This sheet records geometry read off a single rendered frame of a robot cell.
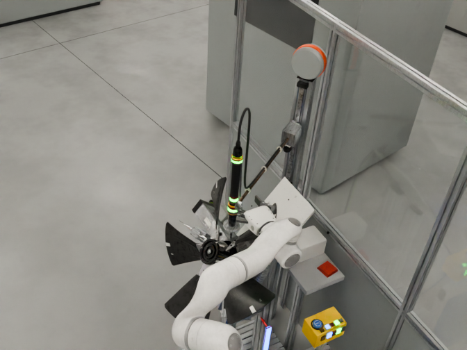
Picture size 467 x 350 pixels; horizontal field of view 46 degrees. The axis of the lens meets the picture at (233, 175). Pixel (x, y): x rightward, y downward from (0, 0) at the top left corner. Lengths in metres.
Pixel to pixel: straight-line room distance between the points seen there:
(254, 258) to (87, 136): 3.75
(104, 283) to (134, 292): 0.22
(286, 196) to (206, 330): 1.17
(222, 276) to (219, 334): 0.16
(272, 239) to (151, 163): 3.22
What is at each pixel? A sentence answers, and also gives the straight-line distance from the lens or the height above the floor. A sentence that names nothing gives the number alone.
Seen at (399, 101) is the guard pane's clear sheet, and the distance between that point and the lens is 2.34.
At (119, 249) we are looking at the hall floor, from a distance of 4.17.
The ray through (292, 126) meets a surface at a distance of 2.65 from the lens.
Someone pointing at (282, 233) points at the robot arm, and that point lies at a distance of 1.79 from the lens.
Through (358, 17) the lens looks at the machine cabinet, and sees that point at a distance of 3.84.
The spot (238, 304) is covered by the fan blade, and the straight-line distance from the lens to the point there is 2.35.
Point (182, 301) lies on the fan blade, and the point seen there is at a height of 1.00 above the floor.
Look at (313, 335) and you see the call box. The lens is 2.46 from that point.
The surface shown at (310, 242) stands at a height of 0.97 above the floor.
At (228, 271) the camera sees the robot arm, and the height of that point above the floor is 1.80.
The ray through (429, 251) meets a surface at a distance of 2.43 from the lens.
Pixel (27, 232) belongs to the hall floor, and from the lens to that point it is 4.43.
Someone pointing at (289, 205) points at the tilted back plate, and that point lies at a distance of 2.60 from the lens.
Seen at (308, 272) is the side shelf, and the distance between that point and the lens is 2.93.
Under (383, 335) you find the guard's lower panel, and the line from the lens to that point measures 2.95.
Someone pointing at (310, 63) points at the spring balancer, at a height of 1.89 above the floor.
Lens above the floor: 3.04
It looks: 39 degrees down
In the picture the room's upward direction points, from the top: 4 degrees clockwise
